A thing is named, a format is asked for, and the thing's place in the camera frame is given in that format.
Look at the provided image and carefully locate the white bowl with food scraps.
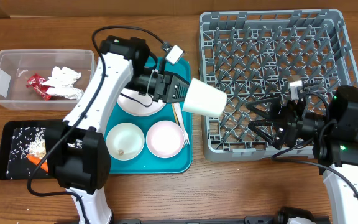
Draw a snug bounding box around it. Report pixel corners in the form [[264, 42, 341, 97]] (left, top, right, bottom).
[[105, 123, 145, 161]]

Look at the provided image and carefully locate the red snack wrapper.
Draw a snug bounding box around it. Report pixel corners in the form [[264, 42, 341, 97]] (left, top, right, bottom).
[[26, 73, 52, 101]]

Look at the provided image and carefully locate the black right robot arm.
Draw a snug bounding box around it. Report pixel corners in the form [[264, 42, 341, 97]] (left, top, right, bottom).
[[246, 84, 358, 223]]

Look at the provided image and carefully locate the large white plate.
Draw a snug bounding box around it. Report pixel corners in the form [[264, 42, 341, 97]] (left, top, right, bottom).
[[117, 88, 165, 116]]

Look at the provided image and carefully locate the pink small bowl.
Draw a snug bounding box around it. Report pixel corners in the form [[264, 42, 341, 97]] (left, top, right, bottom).
[[146, 121, 184, 159]]

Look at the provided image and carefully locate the clear plastic bin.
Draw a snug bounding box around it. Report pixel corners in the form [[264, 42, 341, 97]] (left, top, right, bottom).
[[0, 49, 95, 111]]

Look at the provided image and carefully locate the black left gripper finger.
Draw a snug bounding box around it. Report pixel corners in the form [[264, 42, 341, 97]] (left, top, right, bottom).
[[163, 89, 187, 103], [168, 72, 190, 93]]

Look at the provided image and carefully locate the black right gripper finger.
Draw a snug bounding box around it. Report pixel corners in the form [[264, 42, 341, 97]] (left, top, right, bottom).
[[248, 120, 279, 146], [246, 97, 280, 119]]

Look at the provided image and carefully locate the grey dishwasher rack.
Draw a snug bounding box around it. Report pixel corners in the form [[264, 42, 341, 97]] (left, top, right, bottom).
[[199, 9, 358, 161]]

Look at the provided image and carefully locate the orange carrot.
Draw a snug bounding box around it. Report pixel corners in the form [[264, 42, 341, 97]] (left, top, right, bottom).
[[27, 154, 48, 173]]

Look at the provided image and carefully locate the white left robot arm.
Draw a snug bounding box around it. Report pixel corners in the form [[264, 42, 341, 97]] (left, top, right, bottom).
[[44, 36, 190, 223]]

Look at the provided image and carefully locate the pile of rice scraps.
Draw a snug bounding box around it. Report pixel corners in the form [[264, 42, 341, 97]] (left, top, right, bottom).
[[10, 126, 83, 178]]

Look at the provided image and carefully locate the wooden chopstick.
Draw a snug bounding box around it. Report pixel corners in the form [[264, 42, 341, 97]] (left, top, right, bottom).
[[171, 104, 179, 125]]

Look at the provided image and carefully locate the white plastic fork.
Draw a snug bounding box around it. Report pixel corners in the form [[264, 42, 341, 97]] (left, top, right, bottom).
[[173, 103, 190, 146]]

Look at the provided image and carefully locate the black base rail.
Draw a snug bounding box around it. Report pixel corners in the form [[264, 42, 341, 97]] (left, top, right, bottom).
[[114, 207, 331, 224]]

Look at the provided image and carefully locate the white plastic cup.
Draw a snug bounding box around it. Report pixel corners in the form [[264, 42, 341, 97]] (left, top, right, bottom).
[[182, 78, 227, 118]]

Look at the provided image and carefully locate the white tissue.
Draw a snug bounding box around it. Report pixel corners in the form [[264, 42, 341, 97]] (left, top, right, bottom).
[[40, 66, 84, 100]]

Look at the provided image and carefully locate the teal plastic tray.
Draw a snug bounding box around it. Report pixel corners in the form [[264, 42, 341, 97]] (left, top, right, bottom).
[[106, 58, 193, 174]]

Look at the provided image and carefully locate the black food waste tray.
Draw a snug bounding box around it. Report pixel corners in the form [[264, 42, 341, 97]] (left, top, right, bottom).
[[0, 120, 61, 180]]

